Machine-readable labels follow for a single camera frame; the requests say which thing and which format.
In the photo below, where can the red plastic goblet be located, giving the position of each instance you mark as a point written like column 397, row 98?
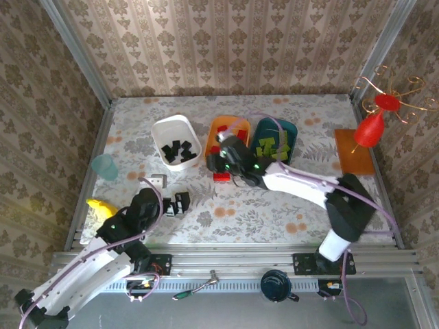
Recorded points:
column 368, row 132

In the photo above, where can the green lego brick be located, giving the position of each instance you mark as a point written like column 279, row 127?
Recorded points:
column 283, row 149
column 283, row 137
column 278, row 156
column 263, row 151
column 267, row 141

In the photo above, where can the yellow banana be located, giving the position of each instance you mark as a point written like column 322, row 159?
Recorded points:
column 101, row 207

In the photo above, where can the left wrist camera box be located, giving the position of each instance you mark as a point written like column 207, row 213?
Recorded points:
column 157, row 181

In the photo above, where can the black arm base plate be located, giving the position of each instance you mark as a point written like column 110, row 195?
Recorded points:
column 303, row 265
column 164, row 265

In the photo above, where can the translucent teal cup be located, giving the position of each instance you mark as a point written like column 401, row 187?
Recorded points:
column 104, row 166

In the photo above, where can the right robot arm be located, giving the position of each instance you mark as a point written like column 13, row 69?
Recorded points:
column 302, row 185

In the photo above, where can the dark blue mug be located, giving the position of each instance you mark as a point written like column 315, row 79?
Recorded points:
column 274, row 284

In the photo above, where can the aluminium table side rail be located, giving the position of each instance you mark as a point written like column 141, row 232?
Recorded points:
column 380, row 181
column 99, row 144

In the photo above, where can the white plastic container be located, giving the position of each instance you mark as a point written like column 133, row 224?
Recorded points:
column 175, row 125

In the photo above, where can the black lego brick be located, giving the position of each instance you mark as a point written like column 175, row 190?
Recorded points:
column 185, row 156
column 195, row 155
column 176, row 144
column 170, row 157
column 168, row 149
column 187, row 144

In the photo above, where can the orange plastic container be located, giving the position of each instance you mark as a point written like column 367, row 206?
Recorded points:
column 223, row 120

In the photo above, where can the teal plastic container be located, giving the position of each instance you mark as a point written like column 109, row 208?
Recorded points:
column 289, row 130

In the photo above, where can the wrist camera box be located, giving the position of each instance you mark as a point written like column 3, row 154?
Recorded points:
column 157, row 181
column 224, row 137

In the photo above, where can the orange wooden board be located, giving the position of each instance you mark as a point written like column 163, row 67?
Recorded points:
column 360, row 161

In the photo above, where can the aluminium front rail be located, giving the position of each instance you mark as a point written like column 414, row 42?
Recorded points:
column 223, row 262

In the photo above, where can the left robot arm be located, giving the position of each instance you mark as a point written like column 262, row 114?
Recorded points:
column 85, row 270

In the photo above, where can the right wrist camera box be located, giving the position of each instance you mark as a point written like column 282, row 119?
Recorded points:
column 224, row 137

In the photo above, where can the aluminium frame post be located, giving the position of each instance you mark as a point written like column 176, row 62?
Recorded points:
column 78, row 51
column 382, row 51

